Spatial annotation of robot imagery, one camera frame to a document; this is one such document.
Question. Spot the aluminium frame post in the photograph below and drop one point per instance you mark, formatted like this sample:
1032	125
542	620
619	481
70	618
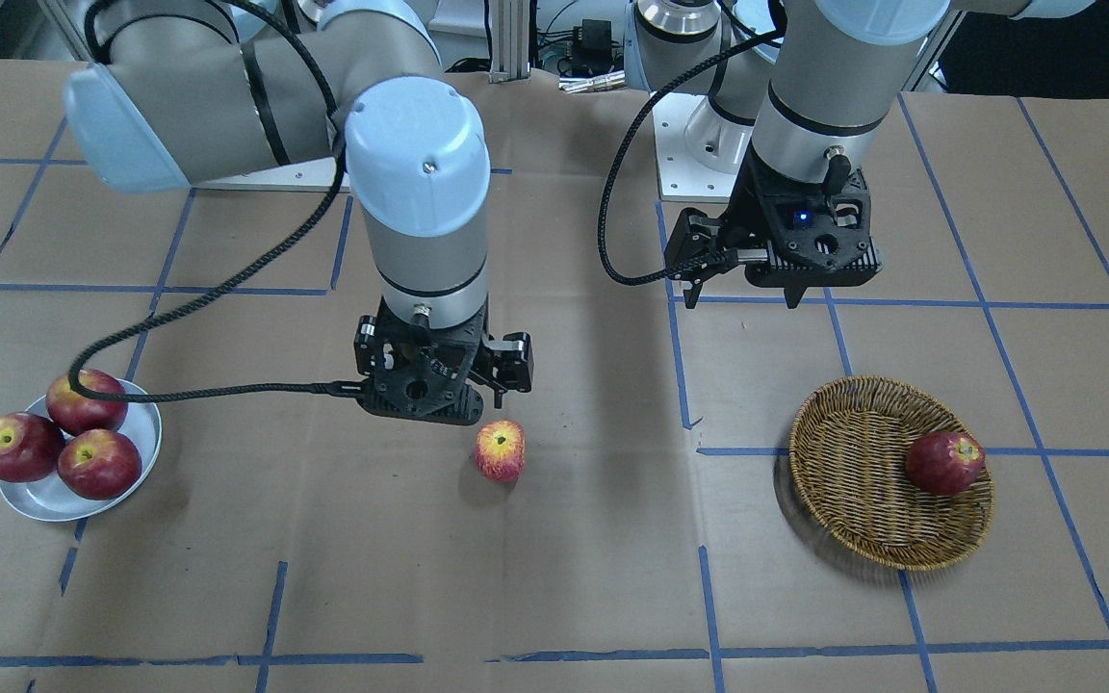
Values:
510	39

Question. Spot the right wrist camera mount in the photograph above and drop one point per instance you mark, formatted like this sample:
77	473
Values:
419	374

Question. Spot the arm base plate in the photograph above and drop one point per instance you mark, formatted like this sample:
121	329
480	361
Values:
699	151
306	177

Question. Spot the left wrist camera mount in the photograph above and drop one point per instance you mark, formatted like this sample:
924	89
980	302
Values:
822	231

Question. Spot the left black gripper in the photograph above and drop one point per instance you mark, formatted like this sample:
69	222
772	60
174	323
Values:
745	218

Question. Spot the red plate apple back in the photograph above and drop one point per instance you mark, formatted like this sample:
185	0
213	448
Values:
76	414

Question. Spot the red yellow apple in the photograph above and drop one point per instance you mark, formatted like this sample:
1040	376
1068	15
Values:
500	451

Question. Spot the woven wicker basket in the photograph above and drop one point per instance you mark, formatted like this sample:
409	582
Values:
847	452

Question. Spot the dark red basket apple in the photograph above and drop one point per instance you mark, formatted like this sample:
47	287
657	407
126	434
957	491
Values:
945	463

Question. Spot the red plate apple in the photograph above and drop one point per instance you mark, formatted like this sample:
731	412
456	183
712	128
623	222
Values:
30	446
76	414
100	465

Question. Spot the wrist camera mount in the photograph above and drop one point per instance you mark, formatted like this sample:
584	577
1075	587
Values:
419	374
822	231

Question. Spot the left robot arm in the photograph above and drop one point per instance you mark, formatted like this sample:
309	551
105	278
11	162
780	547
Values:
808	83

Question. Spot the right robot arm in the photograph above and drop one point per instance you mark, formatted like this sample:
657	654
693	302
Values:
186	92

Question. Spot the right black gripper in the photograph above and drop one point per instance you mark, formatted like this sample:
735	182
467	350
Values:
512	357

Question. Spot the red plate apple front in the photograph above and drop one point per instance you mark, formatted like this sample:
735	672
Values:
100	465

